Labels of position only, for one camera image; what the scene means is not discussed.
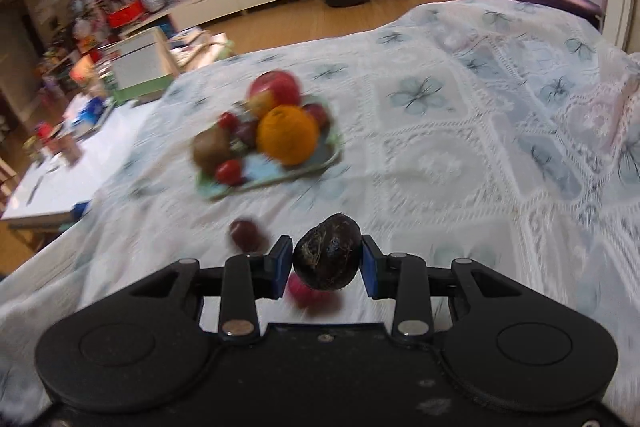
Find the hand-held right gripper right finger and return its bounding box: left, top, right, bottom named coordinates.
left=360, top=234, right=524, bottom=342

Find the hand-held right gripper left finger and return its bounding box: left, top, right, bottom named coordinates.
left=129, top=234, right=294, bottom=343

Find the dark wrinkled passion fruit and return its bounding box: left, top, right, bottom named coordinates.
left=292, top=213, right=362, bottom=293

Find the pink red radish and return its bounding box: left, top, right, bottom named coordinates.
left=287, top=272, right=346, bottom=316

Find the dark brown cherry tomato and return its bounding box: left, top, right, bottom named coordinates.
left=229, top=218, right=266, bottom=253

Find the light green tray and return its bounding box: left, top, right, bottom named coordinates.
left=195, top=99, right=345, bottom=202

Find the orange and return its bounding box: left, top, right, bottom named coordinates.
left=256, top=104, right=321, bottom=167

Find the brown kiwi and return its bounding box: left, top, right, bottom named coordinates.
left=192, top=127, right=236, bottom=176

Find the white lace floral tablecloth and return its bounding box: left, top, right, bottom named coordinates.
left=0, top=0, right=640, bottom=427

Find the dark red plum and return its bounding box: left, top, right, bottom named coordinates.
left=301, top=102, right=331, bottom=130

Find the red apple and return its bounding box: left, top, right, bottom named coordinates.
left=246, top=70, right=304, bottom=120

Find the white low table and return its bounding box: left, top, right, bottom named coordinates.
left=0, top=101, right=167, bottom=234

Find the glass snack jar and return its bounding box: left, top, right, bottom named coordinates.
left=52, top=134, right=84, bottom=166

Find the blue tissue box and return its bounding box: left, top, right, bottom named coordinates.
left=72, top=99, right=109, bottom=130

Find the desk calendar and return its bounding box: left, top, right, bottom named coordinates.
left=110, top=26, right=181, bottom=103

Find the red box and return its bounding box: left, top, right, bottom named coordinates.
left=107, top=4, right=146, bottom=28

